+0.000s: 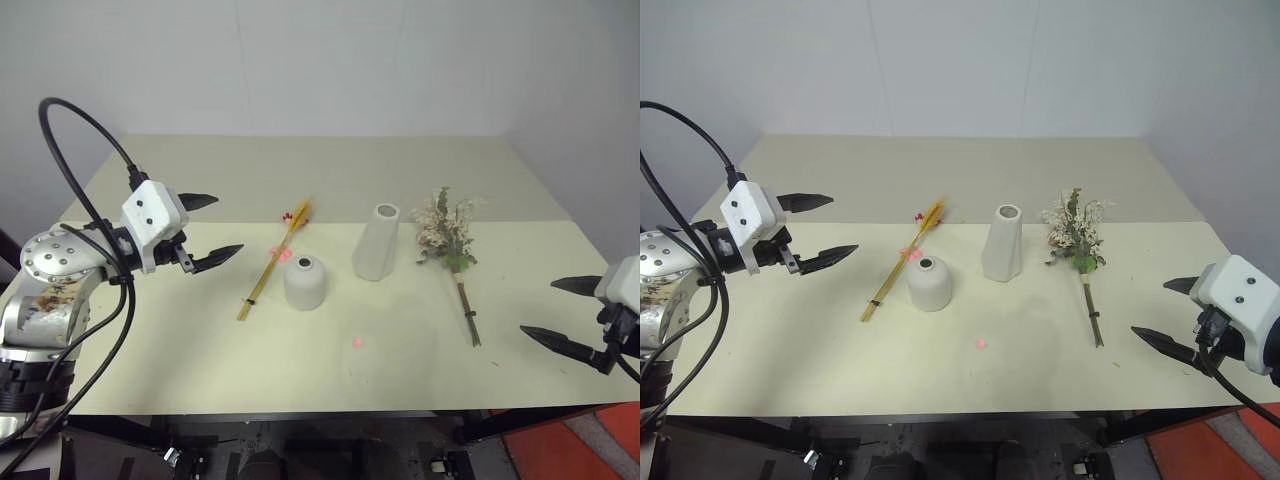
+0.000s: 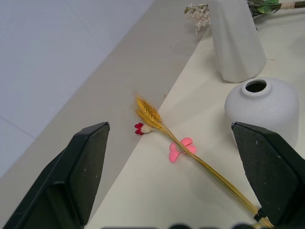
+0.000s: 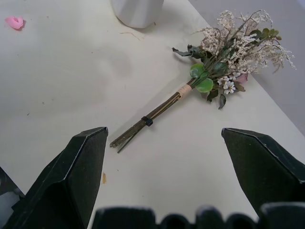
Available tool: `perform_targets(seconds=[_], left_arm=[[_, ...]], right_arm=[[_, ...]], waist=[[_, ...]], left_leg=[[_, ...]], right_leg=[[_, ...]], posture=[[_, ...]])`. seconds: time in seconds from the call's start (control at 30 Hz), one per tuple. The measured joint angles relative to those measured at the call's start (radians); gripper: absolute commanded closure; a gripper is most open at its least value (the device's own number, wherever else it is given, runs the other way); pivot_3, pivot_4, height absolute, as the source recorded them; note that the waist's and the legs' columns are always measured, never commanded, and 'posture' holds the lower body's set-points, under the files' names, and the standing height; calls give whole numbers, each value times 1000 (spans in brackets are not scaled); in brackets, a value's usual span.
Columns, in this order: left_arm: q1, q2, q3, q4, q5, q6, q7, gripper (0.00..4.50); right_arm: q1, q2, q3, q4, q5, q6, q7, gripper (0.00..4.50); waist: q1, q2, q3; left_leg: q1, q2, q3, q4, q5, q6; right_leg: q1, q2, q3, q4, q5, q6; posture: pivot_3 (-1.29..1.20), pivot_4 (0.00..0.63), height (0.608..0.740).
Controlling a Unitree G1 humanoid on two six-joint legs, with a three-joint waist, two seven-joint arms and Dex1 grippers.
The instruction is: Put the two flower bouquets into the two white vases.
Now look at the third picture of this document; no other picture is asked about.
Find dried flower bouquet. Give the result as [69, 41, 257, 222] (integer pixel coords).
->
[109, 9, 297, 154]

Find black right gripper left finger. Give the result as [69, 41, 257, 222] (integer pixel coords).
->
[2, 126, 109, 229]

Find white ribbed vase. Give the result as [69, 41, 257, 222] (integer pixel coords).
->
[110, 0, 165, 29]

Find pink flower petal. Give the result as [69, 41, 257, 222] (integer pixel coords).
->
[4, 15, 26, 31]

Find small dry twig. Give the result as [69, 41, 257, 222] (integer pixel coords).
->
[120, 31, 145, 41]

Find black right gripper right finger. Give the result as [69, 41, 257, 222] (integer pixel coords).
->
[221, 127, 305, 218]

